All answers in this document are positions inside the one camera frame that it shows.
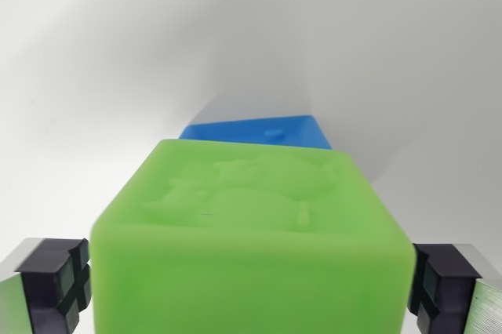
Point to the black-padded silver gripper left finger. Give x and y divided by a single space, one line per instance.
39 287

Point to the green embossed soft cube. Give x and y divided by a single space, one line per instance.
251 255

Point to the blue embossed soft cube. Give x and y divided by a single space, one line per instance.
251 130

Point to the black-padded silver gripper right finger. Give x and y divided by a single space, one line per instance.
455 291

